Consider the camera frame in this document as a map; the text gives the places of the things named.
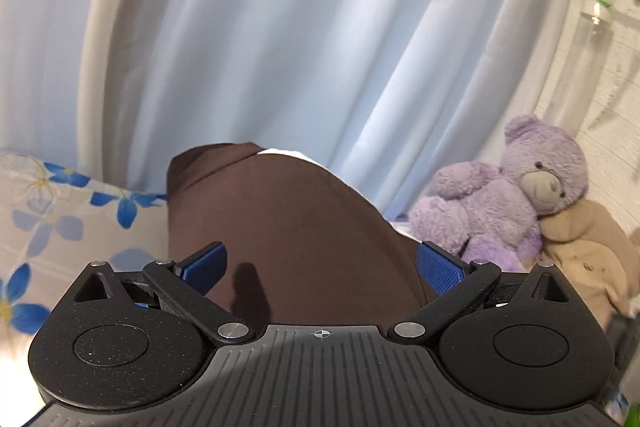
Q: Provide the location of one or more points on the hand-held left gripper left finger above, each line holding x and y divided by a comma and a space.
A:
205, 264

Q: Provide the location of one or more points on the white curtain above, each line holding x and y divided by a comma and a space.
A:
300, 32

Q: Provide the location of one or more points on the purple teddy bear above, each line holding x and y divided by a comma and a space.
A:
480, 202

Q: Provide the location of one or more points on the brown pillow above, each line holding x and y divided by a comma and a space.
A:
300, 227

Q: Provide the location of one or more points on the glass wall vase with plant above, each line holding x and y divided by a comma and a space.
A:
596, 19

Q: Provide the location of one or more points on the beige curtain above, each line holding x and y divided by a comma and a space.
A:
117, 32

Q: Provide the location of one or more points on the beige plush toy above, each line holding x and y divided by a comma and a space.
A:
585, 247

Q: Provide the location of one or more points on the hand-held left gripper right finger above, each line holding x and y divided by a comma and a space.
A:
440, 269

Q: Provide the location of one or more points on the blue floral bedding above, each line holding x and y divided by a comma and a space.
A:
65, 227

